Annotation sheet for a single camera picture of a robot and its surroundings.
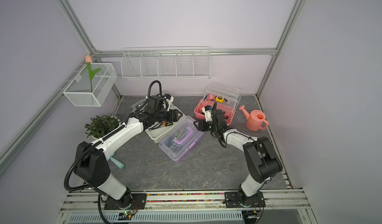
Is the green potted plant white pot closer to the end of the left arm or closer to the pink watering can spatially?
the end of the left arm

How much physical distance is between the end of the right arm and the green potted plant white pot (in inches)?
19.0

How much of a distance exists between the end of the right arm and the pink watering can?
30 centimetres

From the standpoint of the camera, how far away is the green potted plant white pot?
0.81 metres

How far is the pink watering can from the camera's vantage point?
0.95 meters

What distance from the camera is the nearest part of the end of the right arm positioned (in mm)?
723

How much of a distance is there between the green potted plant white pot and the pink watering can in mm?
814

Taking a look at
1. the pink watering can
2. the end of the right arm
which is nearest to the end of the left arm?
the end of the right arm

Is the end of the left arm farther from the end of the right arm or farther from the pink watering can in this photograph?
the pink watering can

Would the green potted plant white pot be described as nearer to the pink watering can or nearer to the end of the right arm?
the end of the right arm
